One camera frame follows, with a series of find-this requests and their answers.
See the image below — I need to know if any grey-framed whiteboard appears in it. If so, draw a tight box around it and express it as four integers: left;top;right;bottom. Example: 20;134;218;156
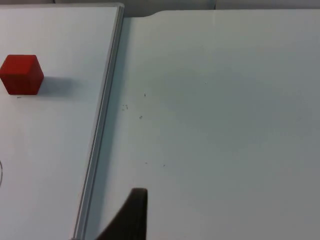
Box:
0;2;125;240

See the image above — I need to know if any red cube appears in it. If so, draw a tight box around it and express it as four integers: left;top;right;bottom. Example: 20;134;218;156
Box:
0;54;45;96

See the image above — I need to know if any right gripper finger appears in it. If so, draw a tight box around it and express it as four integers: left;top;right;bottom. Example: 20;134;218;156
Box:
93;187;149;240

